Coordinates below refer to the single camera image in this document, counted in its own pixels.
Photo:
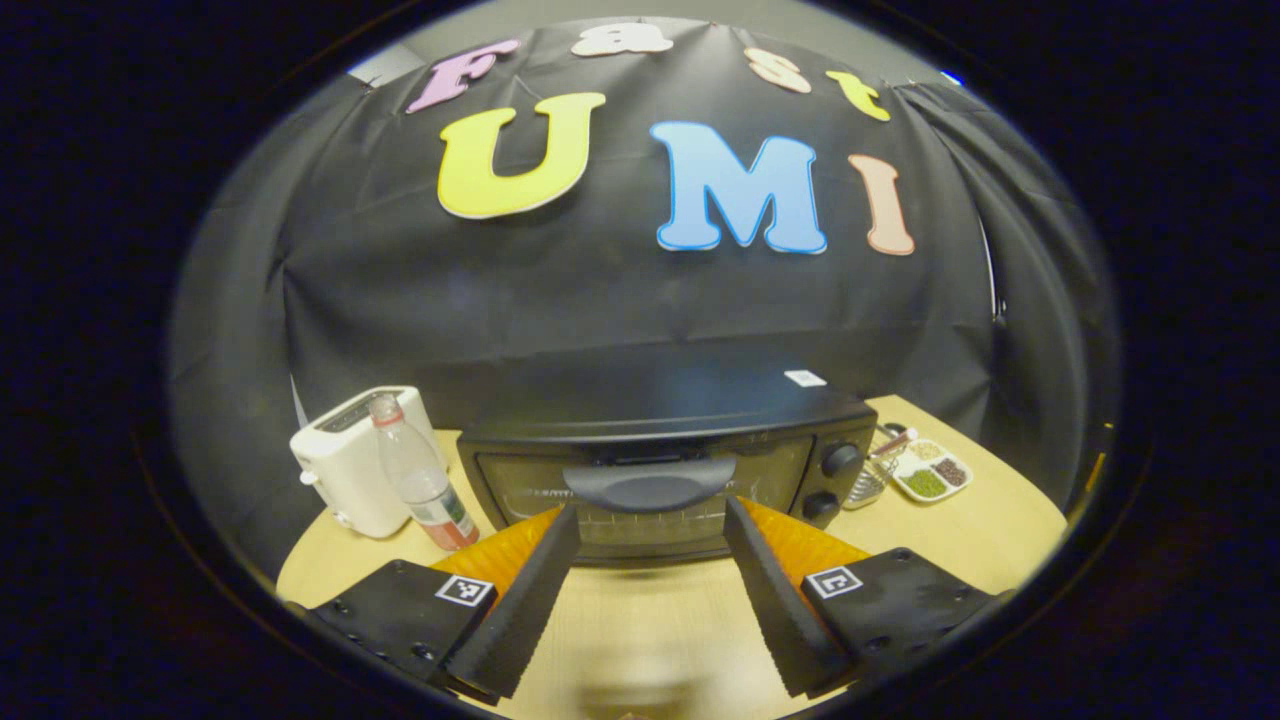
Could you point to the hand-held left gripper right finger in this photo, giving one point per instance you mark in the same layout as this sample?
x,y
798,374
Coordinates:
x,y
775,600

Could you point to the black backdrop cloth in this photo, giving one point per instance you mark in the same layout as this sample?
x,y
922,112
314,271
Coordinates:
x,y
600,290

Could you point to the clear plastic water bottle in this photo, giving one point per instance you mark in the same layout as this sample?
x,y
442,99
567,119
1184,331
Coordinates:
x,y
425,490

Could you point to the white divided condiment dish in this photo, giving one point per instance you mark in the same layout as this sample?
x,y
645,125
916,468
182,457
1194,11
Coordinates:
x,y
932,472

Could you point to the black electric oven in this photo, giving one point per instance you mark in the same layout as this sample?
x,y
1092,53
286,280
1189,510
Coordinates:
x,y
660,400

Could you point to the white toaster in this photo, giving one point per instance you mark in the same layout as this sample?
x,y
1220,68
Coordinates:
x,y
345,470

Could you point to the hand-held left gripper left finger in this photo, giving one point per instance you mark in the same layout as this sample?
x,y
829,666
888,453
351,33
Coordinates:
x,y
530,600

